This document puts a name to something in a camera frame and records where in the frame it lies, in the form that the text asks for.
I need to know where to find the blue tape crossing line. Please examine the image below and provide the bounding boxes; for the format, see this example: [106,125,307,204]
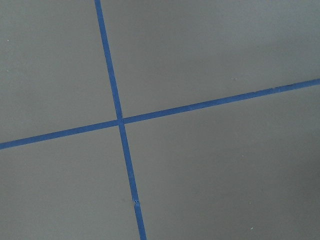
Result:
[0,79,320,150]

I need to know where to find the blue tape line left wrist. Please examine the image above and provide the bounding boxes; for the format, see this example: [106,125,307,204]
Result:
[94,0,148,240]

